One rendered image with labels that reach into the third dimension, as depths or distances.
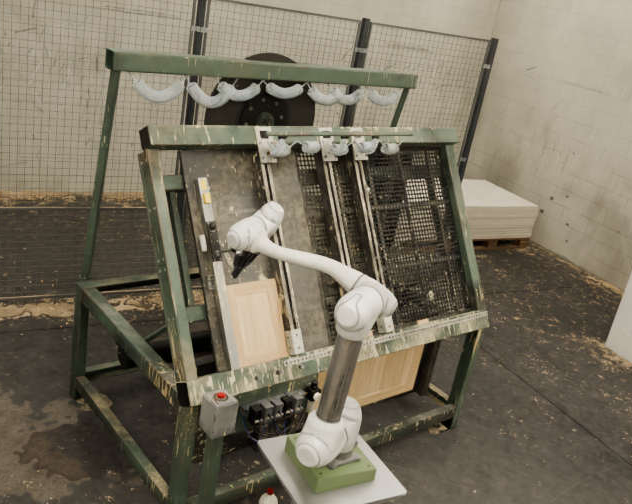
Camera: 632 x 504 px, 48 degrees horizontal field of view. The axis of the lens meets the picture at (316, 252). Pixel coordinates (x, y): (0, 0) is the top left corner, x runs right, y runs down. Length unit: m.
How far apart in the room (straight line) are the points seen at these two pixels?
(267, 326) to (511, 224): 5.68
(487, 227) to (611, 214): 1.39
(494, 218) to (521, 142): 1.48
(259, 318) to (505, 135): 6.86
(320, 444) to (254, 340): 0.91
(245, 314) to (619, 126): 6.10
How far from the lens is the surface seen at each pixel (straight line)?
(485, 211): 8.56
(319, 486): 3.10
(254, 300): 3.63
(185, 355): 3.37
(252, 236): 2.81
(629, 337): 7.03
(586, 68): 9.23
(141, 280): 4.56
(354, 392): 4.51
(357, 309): 2.59
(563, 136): 9.33
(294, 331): 3.68
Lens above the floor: 2.74
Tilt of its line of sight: 21 degrees down
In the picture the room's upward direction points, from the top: 11 degrees clockwise
